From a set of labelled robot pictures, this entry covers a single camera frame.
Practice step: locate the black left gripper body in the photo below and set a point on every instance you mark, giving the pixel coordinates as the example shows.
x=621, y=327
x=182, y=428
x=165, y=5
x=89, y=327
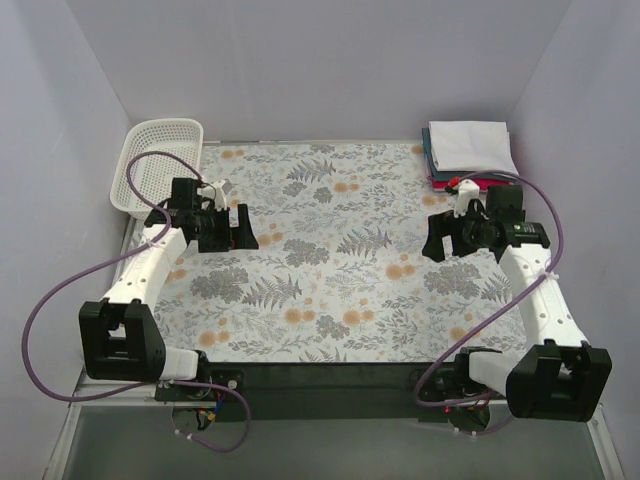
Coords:
x=232, y=235

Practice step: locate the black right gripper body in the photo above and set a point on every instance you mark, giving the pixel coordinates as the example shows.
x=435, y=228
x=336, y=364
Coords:
x=455, y=236

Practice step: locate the white t shirt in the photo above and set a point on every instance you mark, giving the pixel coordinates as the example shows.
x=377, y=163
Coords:
x=466, y=146

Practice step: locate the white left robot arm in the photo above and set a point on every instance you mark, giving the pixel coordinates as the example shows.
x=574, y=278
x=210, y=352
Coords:
x=120, y=337

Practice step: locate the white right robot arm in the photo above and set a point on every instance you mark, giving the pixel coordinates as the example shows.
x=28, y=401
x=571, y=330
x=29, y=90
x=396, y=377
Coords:
x=560, y=376

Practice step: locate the folded red t shirt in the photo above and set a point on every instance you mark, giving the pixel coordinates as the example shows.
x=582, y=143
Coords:
x=484, y=184

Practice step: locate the folded teal t shirt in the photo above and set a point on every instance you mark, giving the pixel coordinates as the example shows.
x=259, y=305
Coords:
x=433, y=171

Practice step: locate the white plastic basket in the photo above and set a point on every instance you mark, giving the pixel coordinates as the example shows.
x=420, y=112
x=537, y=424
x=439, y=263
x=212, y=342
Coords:
x=154, y=152

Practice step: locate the floral patterned table mat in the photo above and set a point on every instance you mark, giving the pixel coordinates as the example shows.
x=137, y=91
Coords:
x=338, y=274

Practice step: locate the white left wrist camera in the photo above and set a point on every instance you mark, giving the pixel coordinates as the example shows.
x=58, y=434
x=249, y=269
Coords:
x=216, y=194

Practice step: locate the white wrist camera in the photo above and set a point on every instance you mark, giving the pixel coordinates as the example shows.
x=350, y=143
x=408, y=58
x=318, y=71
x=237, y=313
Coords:
x=216, y=194
x=464, y=191

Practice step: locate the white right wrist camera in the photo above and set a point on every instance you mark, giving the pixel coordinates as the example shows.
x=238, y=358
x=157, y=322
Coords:
x=464, y=191

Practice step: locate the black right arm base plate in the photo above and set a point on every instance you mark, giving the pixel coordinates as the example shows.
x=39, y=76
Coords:
x=450, y=381

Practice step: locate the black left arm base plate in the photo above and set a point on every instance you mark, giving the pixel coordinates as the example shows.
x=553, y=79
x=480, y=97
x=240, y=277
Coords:
x=211, y=383

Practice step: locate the aluminium frame rail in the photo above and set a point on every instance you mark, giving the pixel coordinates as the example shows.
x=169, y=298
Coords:
x=321, y=421

